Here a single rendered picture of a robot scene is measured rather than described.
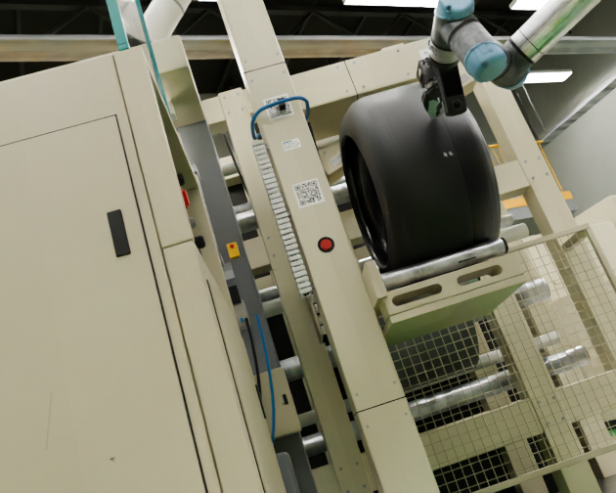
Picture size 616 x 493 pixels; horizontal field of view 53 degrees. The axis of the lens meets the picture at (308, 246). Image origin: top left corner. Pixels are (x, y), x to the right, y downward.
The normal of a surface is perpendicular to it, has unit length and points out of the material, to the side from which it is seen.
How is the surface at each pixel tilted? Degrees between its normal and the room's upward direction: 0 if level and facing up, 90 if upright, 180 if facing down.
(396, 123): 76
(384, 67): 90
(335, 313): 90
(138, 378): 90
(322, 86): 90
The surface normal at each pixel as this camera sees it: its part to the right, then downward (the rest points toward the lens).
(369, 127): -0.73, -0.28
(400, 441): -0.01, -0.33
